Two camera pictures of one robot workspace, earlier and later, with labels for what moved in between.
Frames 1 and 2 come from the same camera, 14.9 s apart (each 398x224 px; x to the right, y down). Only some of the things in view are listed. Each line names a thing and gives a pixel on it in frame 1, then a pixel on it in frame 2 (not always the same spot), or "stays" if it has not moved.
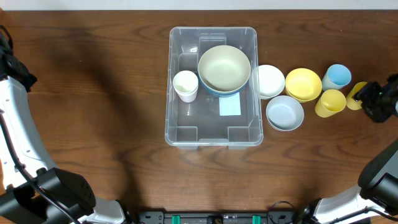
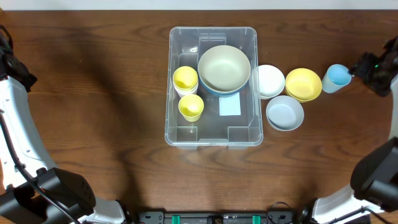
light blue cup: x=336 y=76 stays
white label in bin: x=230 y=106 stays
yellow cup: x=351 y=103 to x=185 y=78
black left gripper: x=11 y=65 stays
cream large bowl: x=224 y=68 stays
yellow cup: x=330 y=102 to x=191 y=107
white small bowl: x=271 y=81 stays
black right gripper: x=369 y=99 to x=363 y=66
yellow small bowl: x=303 y=84 stays
